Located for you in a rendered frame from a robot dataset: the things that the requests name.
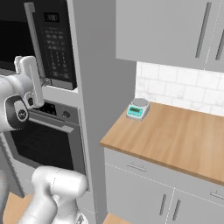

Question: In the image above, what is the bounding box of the black microwave door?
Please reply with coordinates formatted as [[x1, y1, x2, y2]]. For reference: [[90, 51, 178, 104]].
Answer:
[[0, 0, 46, 77]]

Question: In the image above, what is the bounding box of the black microwave oven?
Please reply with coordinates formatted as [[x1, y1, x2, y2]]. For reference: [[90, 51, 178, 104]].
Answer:
[[0, 0, 79, 92]]

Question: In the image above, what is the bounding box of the wide grey wall cupboard door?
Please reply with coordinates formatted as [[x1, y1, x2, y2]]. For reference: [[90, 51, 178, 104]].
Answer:
[[115, 0, 218, 71]]

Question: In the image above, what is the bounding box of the dark round oven knob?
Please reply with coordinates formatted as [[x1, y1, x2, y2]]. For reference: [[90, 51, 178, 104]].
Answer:
[[61, 109, 72, 119]]

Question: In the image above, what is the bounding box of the grey drawer front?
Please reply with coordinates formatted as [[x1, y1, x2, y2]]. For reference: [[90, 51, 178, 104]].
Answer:
[[174, 171, 224, 208], [103, 147, 179, 190]]

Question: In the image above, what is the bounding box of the teal kitchen scale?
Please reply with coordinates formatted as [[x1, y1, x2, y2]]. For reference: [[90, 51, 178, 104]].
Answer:
[[125, 97, 151, 123]]

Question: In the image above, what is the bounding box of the grey base cupboard door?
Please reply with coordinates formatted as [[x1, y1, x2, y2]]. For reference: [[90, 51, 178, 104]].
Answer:
[[164, 188, 224, 224], [104, 164, 175, 224]]

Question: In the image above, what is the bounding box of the steel built-in oven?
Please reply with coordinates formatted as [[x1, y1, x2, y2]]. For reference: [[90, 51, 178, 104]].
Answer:
[[3, 99, 89, 192]]

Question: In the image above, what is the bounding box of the tall grey cabinet housing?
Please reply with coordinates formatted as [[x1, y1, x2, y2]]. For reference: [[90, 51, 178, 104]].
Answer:
[[66, 0, 138, 224]]

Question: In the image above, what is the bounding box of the grey base cupboard handle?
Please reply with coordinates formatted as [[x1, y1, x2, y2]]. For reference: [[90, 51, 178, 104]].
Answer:
[[171, 198, 182, 222], [158, 192, 168, 217]]

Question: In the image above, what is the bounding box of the grey drawer handle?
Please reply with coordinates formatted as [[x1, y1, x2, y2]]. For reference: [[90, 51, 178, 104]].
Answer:
[[209, 190, 224, 201], [126, 162, 147, 173]]

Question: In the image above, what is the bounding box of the black glass oven door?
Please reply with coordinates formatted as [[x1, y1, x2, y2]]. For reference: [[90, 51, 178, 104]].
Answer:
[[3, 115, 88, 177]]

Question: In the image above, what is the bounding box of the grey oven door handle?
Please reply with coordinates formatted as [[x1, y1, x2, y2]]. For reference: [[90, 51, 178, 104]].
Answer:
[[27, 115, 75, 134]]

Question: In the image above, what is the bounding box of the grey microwave door handle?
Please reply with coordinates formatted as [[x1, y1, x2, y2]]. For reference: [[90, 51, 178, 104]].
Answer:
[[24, 2, 47, 80]]

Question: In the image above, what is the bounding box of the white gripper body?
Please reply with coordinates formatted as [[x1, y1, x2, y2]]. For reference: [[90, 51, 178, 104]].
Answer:
[[21, 55, 46, 108]]

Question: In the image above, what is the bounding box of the grey wall cupboard handle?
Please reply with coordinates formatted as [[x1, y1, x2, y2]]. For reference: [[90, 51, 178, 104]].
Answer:
[[214, 28, 224, 61], [194, 2, 213, 59]]

